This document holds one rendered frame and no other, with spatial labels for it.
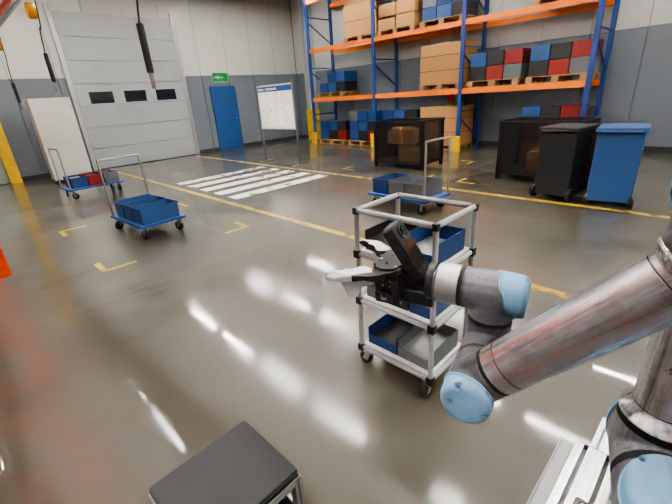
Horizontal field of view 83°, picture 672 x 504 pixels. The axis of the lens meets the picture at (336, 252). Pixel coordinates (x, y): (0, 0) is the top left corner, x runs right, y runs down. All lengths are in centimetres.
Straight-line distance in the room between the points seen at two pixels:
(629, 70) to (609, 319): 1021
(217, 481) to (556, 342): 128
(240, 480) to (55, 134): 1028
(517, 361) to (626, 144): 537
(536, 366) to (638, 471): 22
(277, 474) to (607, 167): 528
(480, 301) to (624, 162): 527
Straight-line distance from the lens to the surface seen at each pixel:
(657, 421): 77
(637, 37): 1069
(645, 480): 72
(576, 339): 55
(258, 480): 154
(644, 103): 1063
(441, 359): 226
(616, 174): 592
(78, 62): 1307
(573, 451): 115
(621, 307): 53
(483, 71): 1044
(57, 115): 1124
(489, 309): 69
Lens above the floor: 155
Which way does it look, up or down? 22 degrees down
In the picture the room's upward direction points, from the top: 4 degrees counter-clockwise
